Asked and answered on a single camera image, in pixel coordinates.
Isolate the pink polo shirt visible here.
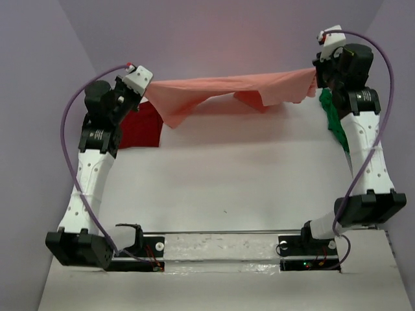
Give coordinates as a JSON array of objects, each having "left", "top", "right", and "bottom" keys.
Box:
[{"left": 145, "top": 68, "right": 317, "bottom": 128}]

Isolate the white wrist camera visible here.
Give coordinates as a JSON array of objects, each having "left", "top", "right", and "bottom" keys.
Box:
[
  {"left": 122, "top": 64, "right": 154, "bottom": 97},
  {"left": 317, "top": 25, "right": 346, "bottom": 62}
]

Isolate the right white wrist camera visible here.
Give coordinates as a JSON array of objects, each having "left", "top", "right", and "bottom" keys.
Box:
[{"left": 317, "top": 25, "right": 346, "bottom": 62}]

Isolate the crumpled green t-shirt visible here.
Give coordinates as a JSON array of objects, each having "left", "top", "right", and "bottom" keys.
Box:
[{"left": 319, "top": 89, "right": 350, "bottom": 154}]

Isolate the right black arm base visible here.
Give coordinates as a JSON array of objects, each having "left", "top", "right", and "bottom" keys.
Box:
[{"left": 276, "top": 221, "right": 341, "bottom": 272}]

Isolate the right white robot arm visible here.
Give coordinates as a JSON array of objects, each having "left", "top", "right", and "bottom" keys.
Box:
[{"left": 298, "top": 43, "right": 407, "bottom": 254}]

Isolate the white foam block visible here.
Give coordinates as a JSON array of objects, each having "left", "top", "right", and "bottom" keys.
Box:
[{"left": 163, "top": 233, "right": 279, "bottom": 262}]

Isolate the folded red t-shirt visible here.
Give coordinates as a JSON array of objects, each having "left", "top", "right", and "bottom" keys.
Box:
[{"left": 119, "top": 101, "right": 163, "bottom": 149}]

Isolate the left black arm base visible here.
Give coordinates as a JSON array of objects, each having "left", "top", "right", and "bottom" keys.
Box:
[{"left": 106, "top": 223, "right": 165, "bottom": 272}]

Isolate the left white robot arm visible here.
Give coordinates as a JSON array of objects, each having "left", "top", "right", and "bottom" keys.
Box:
[{"left": 45, "top": 73, "right": 152, "bottom": 270}]

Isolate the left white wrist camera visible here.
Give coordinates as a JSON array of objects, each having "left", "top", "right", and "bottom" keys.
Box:
[{"left": 122, "top": 64, "right": 154, "bottom": 97}]

